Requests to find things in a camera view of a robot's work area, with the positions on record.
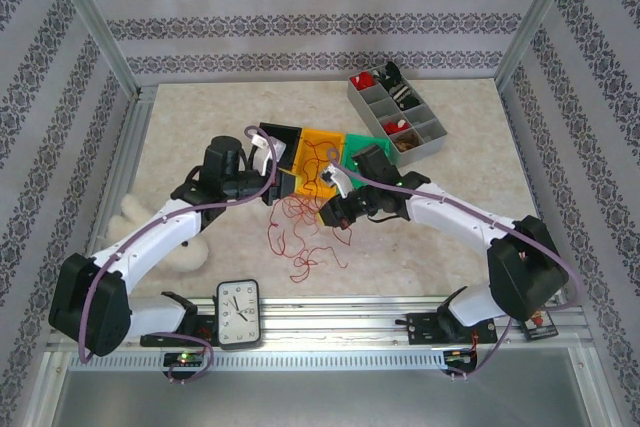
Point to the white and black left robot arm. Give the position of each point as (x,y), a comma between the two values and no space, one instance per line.
(150,242)

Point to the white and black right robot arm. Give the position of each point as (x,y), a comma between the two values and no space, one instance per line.
(450,222)

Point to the yellow plastic bin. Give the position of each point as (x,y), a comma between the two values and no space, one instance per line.
(325,148)

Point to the black plastic bin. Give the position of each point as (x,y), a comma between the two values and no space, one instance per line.
(280,133)

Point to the brown item in organizer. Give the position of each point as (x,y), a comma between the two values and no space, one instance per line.
(407,140)

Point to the red and white item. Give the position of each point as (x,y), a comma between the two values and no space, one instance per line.
(397,125)

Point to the grey compartment organizer tray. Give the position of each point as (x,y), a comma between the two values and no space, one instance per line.
(385,108)

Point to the black white striped item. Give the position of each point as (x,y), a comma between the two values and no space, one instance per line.
(404,95)

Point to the white plush toy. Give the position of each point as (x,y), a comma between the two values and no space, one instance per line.
(130,212)

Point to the red item in organizer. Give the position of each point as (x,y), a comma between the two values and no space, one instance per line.
(361,81)

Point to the black rectangular analog clock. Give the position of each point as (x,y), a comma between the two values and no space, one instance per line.
(240,312)

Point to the black item in organizer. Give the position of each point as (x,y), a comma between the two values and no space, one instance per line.
(390,73)

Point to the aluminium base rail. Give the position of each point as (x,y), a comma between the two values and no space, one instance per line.
(325,319)

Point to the aluminium side rail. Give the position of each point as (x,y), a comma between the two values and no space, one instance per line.
(127,147)

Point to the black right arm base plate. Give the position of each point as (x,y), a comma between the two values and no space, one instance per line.
(425,327)

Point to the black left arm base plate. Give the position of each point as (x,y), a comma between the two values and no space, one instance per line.
(205,329)

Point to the aluminium frame post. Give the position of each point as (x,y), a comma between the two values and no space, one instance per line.
(540,12)
(90,17)

